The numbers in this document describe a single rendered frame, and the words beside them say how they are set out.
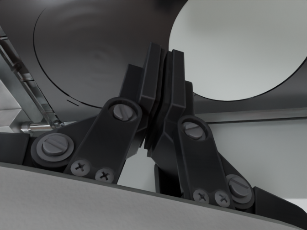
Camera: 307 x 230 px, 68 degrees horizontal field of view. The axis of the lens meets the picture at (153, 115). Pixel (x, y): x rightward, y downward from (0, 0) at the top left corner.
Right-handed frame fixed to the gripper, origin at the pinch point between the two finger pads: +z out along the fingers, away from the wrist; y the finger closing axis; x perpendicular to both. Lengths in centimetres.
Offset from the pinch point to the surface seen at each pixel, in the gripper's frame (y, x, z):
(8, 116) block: -13.0, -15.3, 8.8
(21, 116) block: -11.9, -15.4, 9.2
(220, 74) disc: 5.6, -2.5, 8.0
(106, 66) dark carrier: -3.4, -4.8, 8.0
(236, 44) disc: 5.4, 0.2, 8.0
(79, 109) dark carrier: -5.2, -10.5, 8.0
